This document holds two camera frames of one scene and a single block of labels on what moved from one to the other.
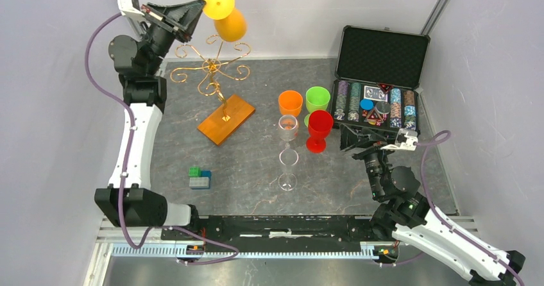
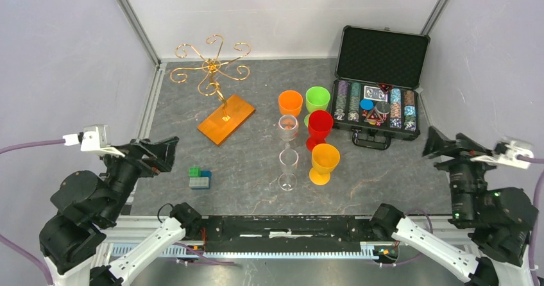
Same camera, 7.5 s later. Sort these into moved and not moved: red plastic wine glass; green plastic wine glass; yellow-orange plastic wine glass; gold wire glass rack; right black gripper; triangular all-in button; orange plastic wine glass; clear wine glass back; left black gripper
Moved: right black gripper; left black gripper; yellow-orange plastic wine glass
Not moved: triangular all-in button; orange plastic wine glass; clear wine glass back; green plastic wine glass; gold wire glass rack; red plastic wine glass
